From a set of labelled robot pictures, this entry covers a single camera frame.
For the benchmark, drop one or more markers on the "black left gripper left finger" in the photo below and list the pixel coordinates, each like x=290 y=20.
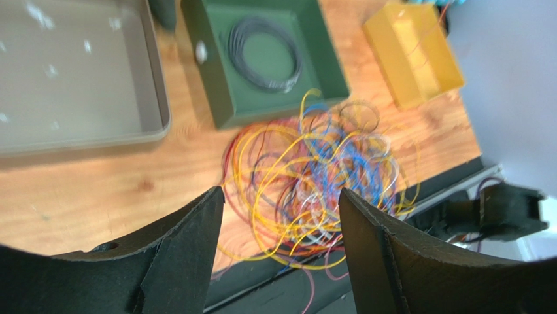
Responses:
x=164 y=267

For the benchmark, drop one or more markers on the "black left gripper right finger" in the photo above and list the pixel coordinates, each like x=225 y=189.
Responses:
x=396 y=268

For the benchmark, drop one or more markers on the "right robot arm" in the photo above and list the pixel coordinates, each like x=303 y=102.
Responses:
x=498 y=211

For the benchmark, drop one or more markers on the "tan metal tray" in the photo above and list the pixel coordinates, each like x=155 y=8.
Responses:
x=80 y=75

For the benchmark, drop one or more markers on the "green metal tray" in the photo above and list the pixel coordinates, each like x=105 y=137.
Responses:
x=257 y=59

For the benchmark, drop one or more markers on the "yellow plastic tray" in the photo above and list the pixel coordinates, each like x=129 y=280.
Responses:
x=410 y=44

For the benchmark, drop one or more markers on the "cyan crumpled cloth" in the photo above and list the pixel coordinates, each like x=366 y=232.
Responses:
x=440 y=3

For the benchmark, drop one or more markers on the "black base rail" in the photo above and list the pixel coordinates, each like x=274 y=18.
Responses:
x=266 y=287

